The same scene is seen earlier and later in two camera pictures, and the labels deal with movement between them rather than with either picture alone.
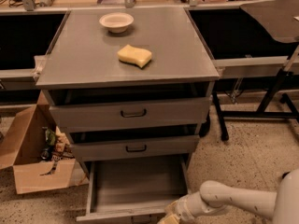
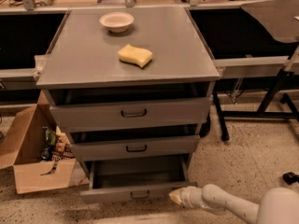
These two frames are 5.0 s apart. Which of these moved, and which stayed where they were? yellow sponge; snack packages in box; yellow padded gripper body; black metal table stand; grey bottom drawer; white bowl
Moved: grey bottom drawer; yellow padded gripper body
Stayed: yellow sponge; white bowl; snack packages in box; black metal table stand
